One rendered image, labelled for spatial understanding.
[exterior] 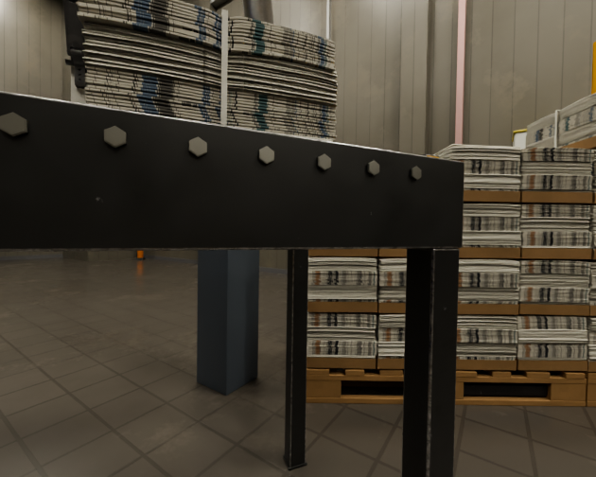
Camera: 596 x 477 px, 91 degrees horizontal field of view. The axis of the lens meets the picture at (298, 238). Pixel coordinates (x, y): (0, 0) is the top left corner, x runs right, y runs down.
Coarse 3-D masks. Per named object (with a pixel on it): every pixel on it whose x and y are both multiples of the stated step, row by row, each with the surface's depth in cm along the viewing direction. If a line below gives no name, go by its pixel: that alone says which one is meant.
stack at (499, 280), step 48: (480, 240) 119; (528, 240) 119; (576, 240) 119; (336, 288) 119; (384, 288) 119; (480, 288) 119; (528, 288) 119; (576, 288) 120; (336, 336) 120; (384, 336) 120; (480, 336) 119; (528, 336) 119; (576, 336) 119; (336, 384) 119; (384, 384) 133; (576, 384) 120
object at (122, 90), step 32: (96, 0) 39; (128, 0) 40; (160, 0) 41; (96, 32) 39; (128, 32) 40; (160, 32) 41; (192, 32) 43; (96, 64) 39; (128, 64) 40; (160, 64) 42; (192, 64) 43; (96, 96) 40; (128, 96) 41; (160, 96) 42; (192, 96) 44
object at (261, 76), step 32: (256, 32) 45; (288, 32) 47; (256, 64) 46; (288, 64) 47; (320, 64) 49; (256, 96) 46; (288, 96) 48; (320, 96) 49; (256, 128) 46; (288, 128) 48; (320, 128) 50
